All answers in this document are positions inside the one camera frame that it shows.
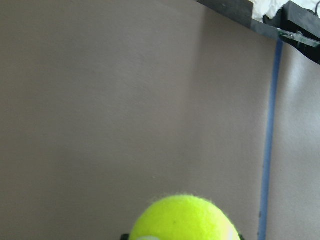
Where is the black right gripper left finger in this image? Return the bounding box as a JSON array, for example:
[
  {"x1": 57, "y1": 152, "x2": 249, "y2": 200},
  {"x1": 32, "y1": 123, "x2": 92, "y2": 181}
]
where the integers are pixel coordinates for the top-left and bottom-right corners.
[{"x1": 120, "y1": 233, "x2": 130, "y2": 240}]

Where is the yellow tennis ball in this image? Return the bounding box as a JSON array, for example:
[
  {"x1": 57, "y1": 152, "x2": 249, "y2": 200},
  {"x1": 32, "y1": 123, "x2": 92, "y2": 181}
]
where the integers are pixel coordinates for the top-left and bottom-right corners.
[{"x1": 129, "y1": 194, "x2": 241, "y2": 240}]

